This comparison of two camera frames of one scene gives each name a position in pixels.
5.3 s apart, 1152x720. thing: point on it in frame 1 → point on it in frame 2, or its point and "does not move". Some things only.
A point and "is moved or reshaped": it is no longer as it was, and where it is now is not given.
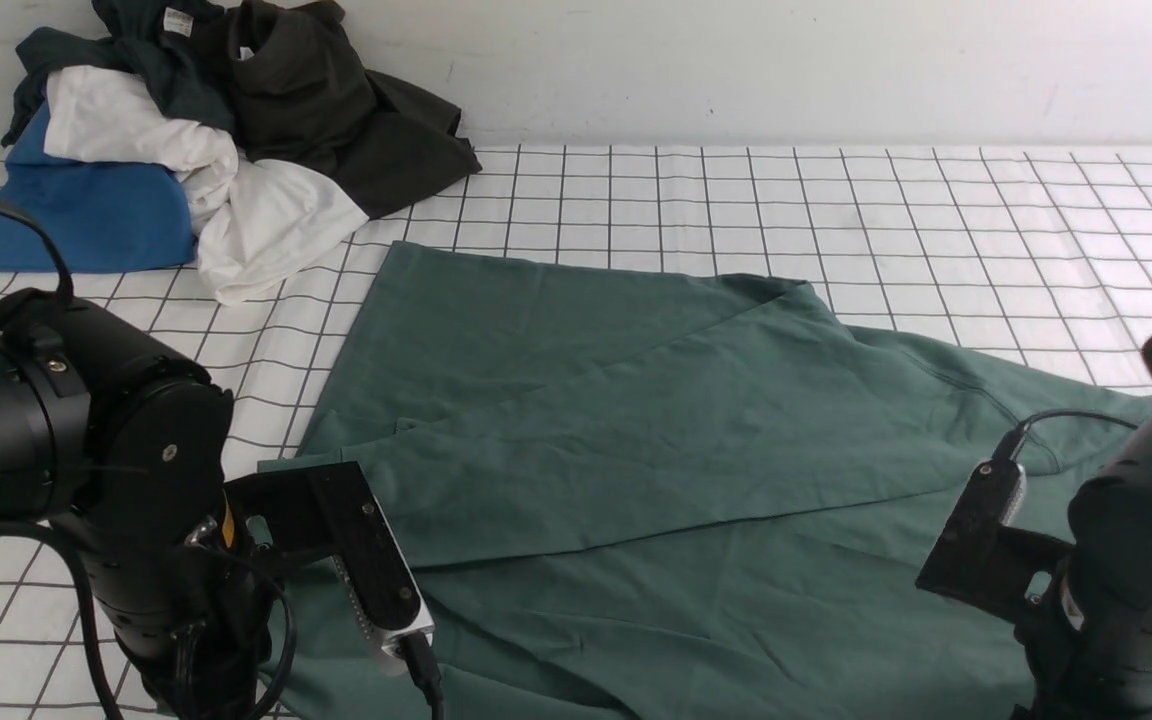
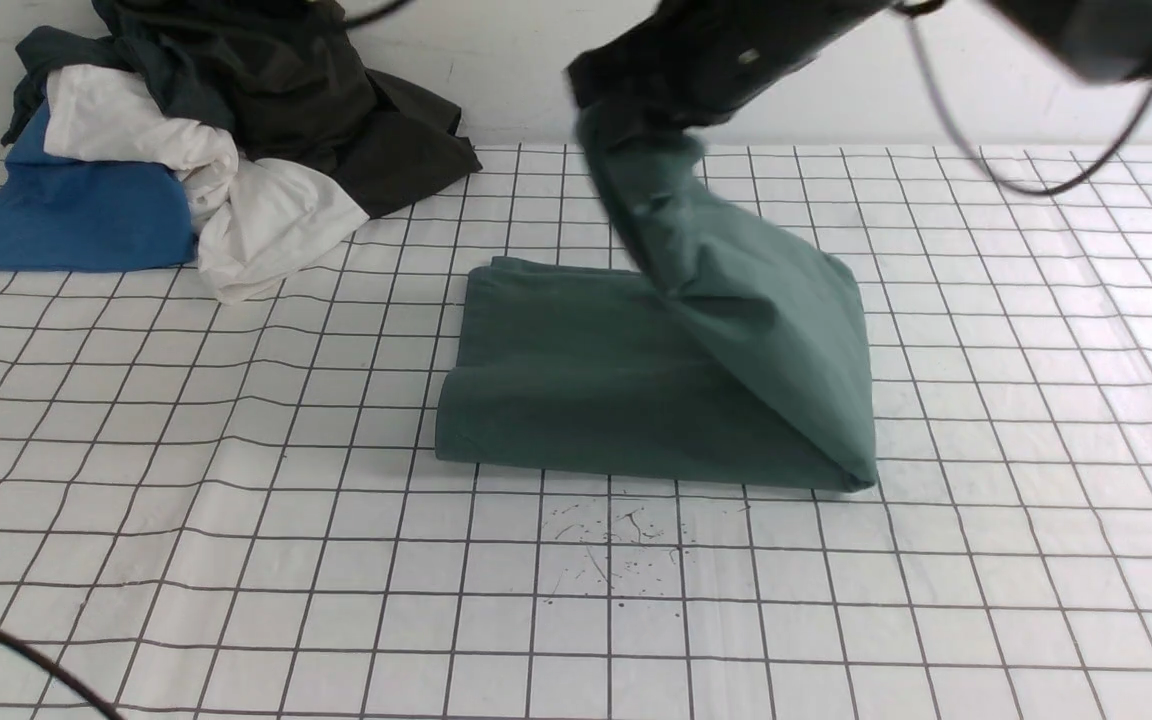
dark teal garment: (177, 48) does not move
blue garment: (103, 216) does not move
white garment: (255, 219) does not move
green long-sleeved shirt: (572, 491) is moved or reshaped
